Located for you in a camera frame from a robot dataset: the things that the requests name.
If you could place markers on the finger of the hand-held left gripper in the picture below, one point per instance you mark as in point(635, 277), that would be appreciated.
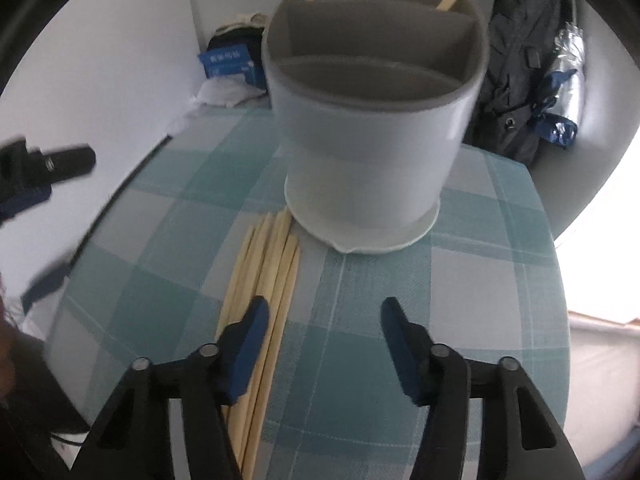
point(65, 161)
point(20, 202)

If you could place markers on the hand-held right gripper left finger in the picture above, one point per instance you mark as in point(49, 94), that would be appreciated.
point(252, 340)

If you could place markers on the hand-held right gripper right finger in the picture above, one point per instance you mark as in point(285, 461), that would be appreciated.
point(400, 350)

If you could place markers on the pile of wooden chopsticks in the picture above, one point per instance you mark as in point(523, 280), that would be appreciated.
point(280, 280)

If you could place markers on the grey divided utensil holder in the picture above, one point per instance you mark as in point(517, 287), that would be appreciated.
point(370, 160)

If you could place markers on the teal plaid tablecloth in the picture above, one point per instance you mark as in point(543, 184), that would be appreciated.
point(150, 260)

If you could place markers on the blue cardboard box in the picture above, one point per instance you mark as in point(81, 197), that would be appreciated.
point(222, 62)

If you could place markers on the black backpack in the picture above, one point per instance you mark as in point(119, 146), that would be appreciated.
point(515, 60)

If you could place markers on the silver foil bag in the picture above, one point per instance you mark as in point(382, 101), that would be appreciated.
point(572, 50)

